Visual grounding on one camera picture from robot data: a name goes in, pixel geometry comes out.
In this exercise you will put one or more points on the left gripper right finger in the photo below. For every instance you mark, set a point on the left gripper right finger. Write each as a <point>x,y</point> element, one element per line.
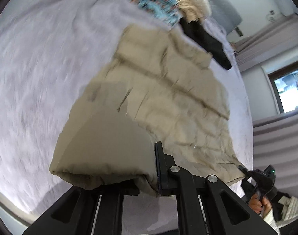
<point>205,205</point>

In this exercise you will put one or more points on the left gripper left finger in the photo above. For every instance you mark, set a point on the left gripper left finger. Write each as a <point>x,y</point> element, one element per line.
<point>79,211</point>

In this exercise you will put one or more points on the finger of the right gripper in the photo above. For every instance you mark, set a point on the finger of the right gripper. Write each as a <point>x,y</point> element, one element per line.
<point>244,170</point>

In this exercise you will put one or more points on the beige puffer jacket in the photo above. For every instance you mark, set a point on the beige puffer jacket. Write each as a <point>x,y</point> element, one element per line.
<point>156,88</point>

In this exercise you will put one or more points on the person right hand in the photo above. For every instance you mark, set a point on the person right hand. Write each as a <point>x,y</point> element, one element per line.
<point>262,206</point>

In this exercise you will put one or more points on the grey curtain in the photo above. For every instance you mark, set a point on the grey curtain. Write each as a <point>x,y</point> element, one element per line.
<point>268,62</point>

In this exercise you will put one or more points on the window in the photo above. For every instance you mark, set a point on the window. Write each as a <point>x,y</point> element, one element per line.
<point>285,86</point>

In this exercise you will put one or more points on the black folded garment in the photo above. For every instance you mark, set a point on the black folded garment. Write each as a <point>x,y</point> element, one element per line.
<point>195,31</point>

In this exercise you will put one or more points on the grey quilted headboard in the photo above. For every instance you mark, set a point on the grey quilted headboard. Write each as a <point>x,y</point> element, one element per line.
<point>225,14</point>

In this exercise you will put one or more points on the lavender floral bedspread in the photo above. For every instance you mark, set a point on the lavender floral bedspread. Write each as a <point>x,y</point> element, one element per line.
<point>49,52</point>

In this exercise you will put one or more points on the cream knitted pillow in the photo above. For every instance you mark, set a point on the cream knitted pillow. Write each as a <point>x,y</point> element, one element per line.
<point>203,6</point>

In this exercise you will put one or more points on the beige striped garment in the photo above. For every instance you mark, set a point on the beige striped garment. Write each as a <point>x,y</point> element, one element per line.
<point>189,11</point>

